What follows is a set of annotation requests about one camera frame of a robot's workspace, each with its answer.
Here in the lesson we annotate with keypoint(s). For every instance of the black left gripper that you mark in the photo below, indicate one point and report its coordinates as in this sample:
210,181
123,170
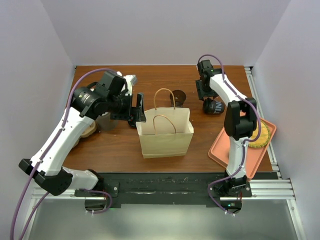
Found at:
136,113

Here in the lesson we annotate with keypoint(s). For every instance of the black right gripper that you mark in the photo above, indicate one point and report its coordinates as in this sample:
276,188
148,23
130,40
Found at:
202,94

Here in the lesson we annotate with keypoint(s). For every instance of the yellow paper bag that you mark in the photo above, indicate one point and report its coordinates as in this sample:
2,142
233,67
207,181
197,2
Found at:
167,132

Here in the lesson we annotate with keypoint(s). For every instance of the black takeout coffee cup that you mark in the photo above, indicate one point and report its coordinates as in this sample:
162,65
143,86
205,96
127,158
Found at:
213,107

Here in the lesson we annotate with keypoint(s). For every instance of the brown pulp cup carrier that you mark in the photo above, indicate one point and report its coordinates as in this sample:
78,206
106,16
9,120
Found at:
89,131

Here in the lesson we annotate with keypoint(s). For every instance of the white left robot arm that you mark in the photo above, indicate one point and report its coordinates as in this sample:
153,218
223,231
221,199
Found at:
46,167

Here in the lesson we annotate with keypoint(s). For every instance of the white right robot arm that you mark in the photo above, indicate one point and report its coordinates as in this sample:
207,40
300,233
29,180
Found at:
241,119

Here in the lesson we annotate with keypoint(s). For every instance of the grey straw holder cup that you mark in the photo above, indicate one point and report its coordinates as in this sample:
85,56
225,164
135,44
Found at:
105,123

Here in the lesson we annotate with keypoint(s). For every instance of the salmon pink tray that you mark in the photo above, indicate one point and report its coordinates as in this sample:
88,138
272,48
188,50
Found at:
229,152

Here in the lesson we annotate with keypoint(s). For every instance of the yellow woven coaster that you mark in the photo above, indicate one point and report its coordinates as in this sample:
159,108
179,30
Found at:
264,137

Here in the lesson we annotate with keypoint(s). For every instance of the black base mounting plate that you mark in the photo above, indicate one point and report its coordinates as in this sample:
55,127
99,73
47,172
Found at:
153,181

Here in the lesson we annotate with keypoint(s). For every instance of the aluminium frame rail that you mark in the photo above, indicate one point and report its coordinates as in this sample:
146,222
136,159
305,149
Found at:
272,189

